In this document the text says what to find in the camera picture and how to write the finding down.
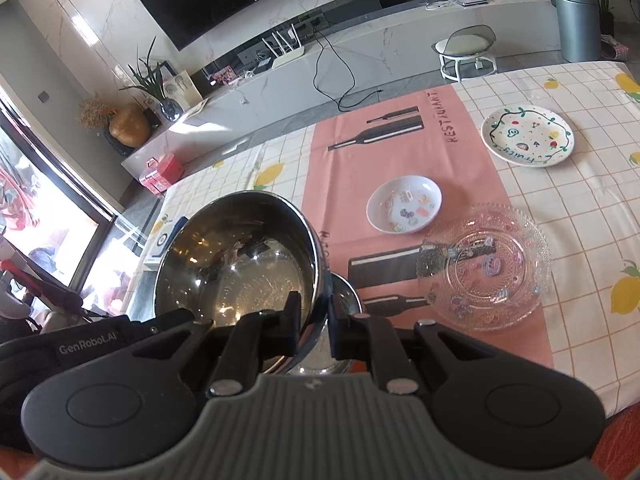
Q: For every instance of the pink photo card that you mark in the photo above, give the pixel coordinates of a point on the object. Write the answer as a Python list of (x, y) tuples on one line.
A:
[(225, 76)]

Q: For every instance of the pink box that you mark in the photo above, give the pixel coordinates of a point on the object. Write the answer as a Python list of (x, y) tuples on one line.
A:
[(160, 172)]

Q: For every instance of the white round stool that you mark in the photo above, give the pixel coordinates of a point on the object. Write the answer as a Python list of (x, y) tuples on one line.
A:
[(462, 47)]

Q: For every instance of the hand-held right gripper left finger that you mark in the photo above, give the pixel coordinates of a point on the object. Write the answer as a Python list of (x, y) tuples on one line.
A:
[(295, 312)]

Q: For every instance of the white painted vine plate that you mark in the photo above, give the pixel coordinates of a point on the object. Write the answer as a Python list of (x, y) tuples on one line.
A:
[(525, 135)]

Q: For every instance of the white router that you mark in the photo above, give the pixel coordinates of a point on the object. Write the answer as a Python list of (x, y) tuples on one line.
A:
[(287, 57)]

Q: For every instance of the orange round vase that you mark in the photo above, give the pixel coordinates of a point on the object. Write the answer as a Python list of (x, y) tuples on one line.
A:
[(129, 127)]

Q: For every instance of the sliding glass door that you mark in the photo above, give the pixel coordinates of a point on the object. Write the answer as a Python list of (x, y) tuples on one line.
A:
[(60, 220)]

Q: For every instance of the dried flower bunch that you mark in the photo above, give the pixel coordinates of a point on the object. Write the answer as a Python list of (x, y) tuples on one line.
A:
[(95, 112)]

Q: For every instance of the white art print card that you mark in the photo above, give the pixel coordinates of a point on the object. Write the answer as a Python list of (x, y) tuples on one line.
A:
[(182, 90)]

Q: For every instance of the white marble media cabinet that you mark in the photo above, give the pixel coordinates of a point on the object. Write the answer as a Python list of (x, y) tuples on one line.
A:
[(400, 55)]

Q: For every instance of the pink bottle print runner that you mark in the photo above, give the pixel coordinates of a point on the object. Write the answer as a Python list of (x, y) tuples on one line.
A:
[(400, 155)]

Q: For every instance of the small white sticker plate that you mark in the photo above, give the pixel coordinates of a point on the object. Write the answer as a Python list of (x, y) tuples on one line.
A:
[(400, 200)]

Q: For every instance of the small steel bowl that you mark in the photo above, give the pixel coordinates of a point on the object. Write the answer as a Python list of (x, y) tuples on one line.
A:
[(345, 295)]

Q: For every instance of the lemon checkered tablecloth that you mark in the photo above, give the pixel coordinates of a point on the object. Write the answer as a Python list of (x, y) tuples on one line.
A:
[(575, 210)]

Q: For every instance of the grey metal trash can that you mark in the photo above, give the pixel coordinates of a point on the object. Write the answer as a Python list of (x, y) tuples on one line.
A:
[(577, 25)]

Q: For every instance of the clear glass plate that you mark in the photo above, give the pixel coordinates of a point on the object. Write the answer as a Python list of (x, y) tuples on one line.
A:
[(495, 280)]

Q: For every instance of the black television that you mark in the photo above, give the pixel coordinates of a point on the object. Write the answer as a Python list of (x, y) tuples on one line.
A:
[(250, 0)]

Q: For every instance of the green plant in glass vase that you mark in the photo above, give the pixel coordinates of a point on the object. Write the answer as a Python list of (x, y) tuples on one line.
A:
[(150, 80)]

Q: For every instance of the green cup with black rim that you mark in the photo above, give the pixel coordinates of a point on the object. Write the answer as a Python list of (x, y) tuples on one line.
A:
[(235, 260)]

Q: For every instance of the wall switch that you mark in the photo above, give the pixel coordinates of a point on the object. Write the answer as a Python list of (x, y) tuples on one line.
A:
[(44, 96)]

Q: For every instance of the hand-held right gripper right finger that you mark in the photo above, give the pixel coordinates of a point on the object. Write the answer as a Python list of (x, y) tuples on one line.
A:
[(340, 332)]

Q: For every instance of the white and blue box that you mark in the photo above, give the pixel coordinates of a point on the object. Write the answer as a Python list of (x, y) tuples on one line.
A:
[(162, 247)]

